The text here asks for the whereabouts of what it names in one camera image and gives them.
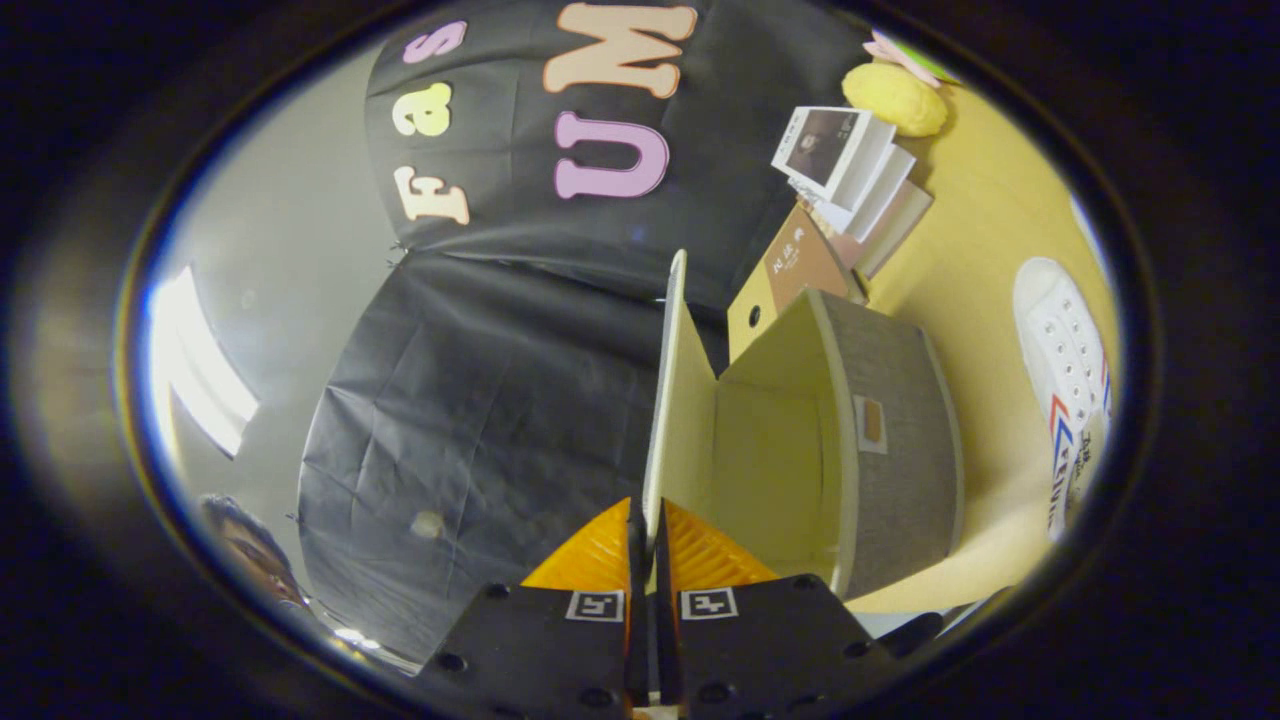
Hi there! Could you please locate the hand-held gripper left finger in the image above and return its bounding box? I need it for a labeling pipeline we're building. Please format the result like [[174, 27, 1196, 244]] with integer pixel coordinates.
[[415, 497, 641, 716]]

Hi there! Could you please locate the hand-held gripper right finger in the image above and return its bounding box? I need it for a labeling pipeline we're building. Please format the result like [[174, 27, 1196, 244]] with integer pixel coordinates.
[[652, 497, 901, 716]]

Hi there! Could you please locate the grey fabric storage box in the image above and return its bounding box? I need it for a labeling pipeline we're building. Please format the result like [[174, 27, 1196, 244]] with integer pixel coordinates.
[[642, 250, 966, 601]]

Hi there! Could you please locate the black backdrop cloth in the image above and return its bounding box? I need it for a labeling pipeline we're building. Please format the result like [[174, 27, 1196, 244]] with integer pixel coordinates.
[[298, 0, 881, 661]]

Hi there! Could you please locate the person's head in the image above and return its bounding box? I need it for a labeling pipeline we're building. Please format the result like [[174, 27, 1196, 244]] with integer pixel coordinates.
[[198, 493, 306, 606]]

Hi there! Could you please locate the brown book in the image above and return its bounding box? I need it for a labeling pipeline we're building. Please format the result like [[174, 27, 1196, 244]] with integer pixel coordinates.
[[763, 205, 866, 316]]

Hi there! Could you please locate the ceiling light panel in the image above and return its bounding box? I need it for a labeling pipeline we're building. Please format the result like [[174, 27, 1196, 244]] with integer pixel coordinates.
[[150, 265, 261, 459]]

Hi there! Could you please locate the thick brown-edged book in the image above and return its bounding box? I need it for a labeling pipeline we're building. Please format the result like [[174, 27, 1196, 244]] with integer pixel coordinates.
[[830, 180, 934, 279]]

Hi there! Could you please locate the thin white book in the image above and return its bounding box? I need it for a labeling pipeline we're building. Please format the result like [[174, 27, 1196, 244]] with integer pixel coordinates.
[[790, 145, 918, 241]]

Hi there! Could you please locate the white book with portrait cover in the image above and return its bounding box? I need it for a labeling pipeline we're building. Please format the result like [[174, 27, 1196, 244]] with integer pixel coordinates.
[[770, 106, 898, 211]]

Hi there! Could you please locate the yellow plush toy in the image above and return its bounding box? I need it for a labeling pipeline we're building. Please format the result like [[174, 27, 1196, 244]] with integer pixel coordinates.
[[842, 62, 949, 138]]

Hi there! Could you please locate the pink and green plush toy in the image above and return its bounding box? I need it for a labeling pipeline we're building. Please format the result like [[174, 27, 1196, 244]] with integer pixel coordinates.
[[862, 28, 961, 89]]

